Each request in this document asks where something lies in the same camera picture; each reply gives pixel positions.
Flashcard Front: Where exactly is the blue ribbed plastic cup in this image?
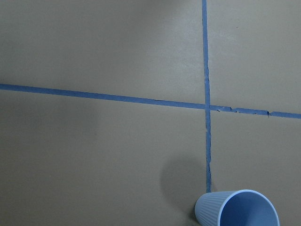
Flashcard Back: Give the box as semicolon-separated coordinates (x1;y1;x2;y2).
194;189;280;226

